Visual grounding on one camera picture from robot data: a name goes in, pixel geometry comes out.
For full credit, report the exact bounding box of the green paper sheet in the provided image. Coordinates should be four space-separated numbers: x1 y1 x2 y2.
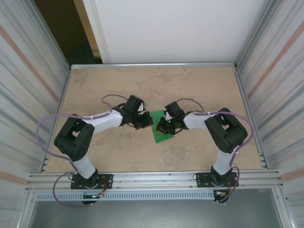
149 109 175 144

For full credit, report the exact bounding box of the grey metal sheet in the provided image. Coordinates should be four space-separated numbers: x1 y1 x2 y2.
28 200 285 228

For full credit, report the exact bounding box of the black controller box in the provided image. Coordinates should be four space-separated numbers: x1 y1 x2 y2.
213 190 230 204
82 193 102 205

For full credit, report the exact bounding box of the white board panel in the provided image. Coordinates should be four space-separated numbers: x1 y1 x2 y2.
82 0 277 65

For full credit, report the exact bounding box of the corrugated metal side panel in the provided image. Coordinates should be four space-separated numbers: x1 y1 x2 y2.
0 0 72 228
234 0 304 228

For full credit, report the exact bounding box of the aluminium frame rail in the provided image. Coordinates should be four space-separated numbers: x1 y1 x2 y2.
233 65 270 170
70 62 239 71
39 66 72 173

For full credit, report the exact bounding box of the wide aluminium mounting rail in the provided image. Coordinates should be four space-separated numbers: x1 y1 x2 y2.
27 169 285 191

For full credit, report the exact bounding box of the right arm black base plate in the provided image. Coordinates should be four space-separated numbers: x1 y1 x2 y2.
196 172 239 188

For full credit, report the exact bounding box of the grey slotted cable duct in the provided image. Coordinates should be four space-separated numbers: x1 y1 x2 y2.
35 190 216 201

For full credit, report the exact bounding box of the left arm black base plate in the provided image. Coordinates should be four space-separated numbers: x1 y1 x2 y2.
70 173 114 190

